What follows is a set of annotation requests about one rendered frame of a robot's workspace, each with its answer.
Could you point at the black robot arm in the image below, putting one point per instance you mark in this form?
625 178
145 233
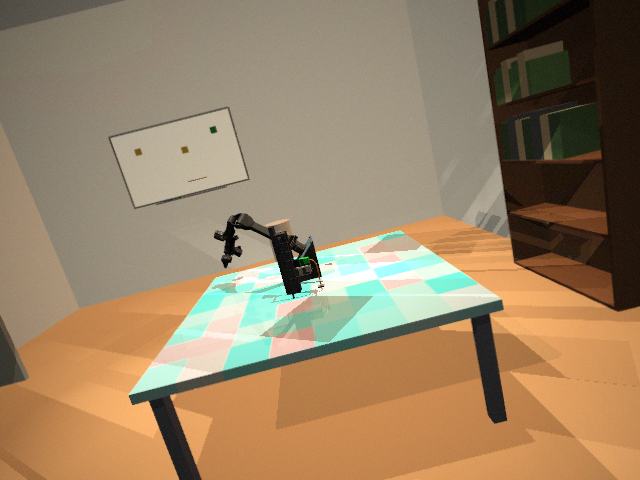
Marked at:
245 222

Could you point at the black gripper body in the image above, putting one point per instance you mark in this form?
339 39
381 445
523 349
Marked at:
228 250

